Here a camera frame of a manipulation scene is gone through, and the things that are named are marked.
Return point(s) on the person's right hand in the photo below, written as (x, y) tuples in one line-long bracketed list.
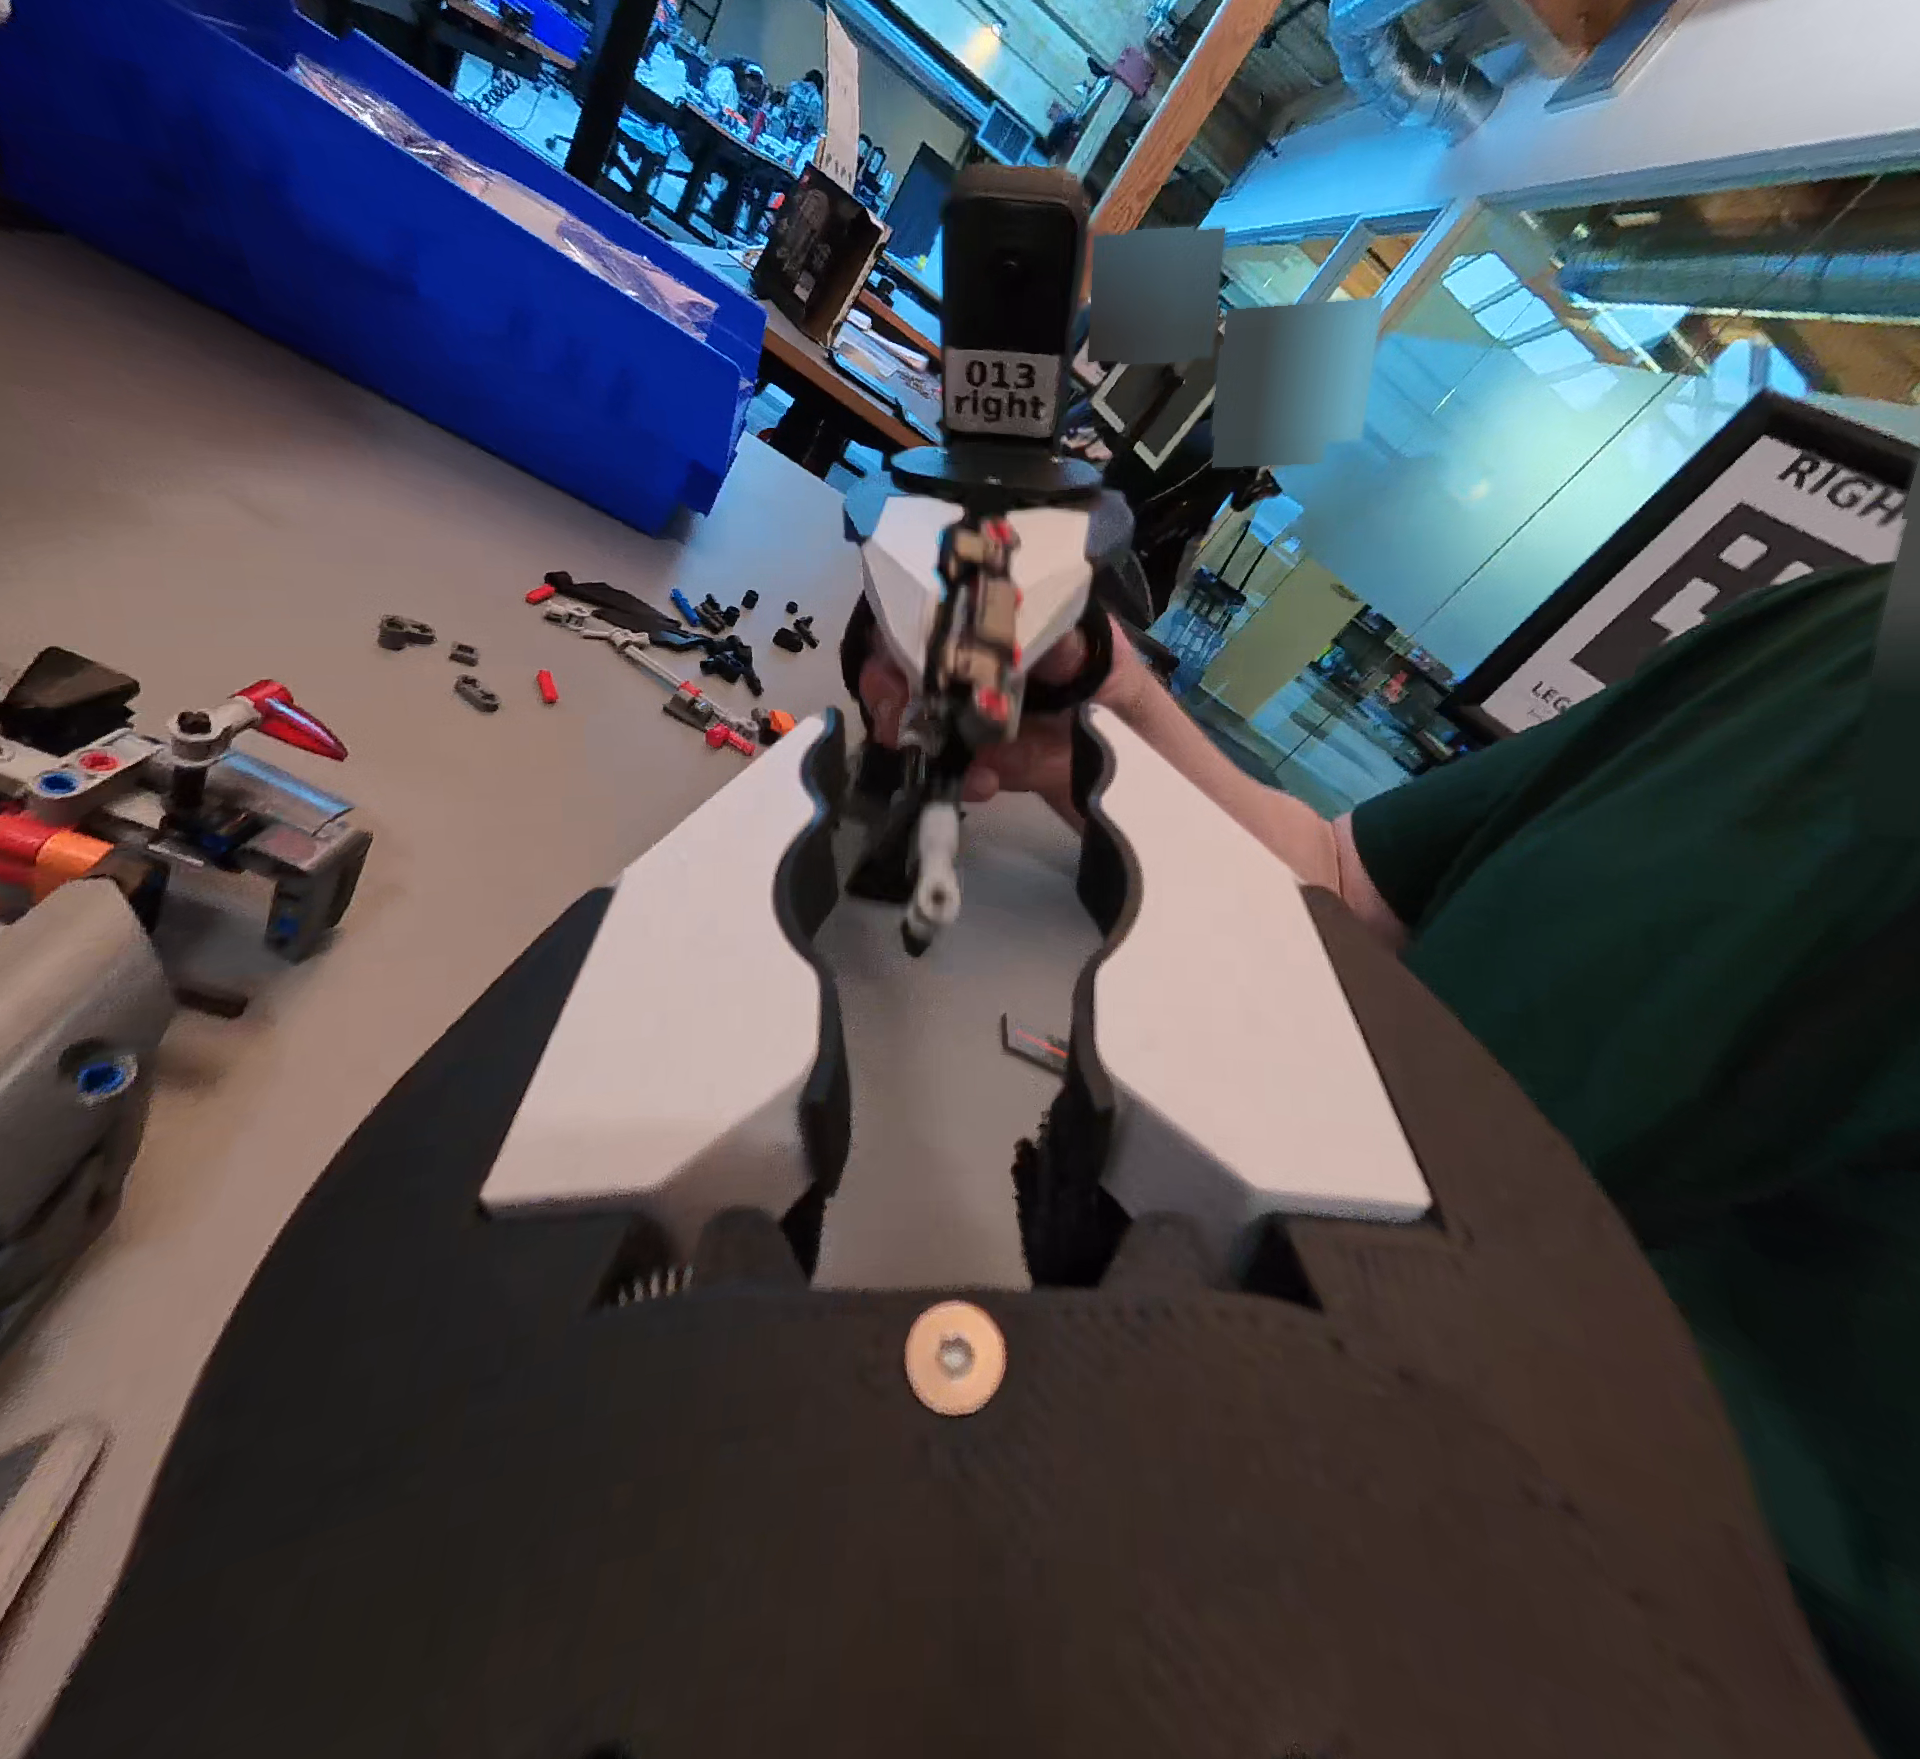
[(1149, 723)]

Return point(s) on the dark lego tile red stripe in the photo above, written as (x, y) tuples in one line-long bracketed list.
[(1039, 1039)]

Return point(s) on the white framed monitor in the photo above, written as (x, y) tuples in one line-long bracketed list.
[(1149, 415)]

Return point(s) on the dark grey lego connector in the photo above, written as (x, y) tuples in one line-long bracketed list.
[(480, 695)]

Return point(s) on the black lego assembly red pins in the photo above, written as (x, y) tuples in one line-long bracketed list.
[(975, 649)]

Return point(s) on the black lego wing panel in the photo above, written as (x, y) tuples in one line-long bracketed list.
[(614, 601)]

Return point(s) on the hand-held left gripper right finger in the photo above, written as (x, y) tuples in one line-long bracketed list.
[(1244, 1039)]

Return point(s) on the blue plastic bin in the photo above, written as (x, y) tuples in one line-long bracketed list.
[(375, 244)]

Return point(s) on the framed marker poster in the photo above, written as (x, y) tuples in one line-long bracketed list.
[(1725, 543)]

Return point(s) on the person's right forearm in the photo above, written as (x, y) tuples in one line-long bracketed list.
[(1291, 829)]

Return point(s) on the large lego vehicle model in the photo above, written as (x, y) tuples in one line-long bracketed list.
[(254, 829)]

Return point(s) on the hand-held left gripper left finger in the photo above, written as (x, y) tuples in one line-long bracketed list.
[(660, 1039)]

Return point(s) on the clear plastic bags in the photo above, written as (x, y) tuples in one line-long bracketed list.
[(451, 162)]

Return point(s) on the dark grey lego beam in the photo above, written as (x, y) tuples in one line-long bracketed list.
[(403, 631)]

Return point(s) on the black pole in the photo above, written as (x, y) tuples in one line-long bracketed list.
[(639, 4)]

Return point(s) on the person's green shirt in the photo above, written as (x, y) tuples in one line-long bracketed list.
[(1651, 1039)]

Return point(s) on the small dark printed box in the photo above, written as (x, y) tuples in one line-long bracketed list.
[(818, 252)]

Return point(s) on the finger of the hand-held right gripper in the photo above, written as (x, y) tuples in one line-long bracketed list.
[(1052, 573), (901, 581)]

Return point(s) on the white standing sign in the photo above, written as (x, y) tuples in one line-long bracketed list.
[(842, 86)]

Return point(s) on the wooden background desk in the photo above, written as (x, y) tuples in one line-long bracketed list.
[(818, 377)]

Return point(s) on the light grey lego rod assembly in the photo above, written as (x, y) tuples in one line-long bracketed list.
[(692, 705)]

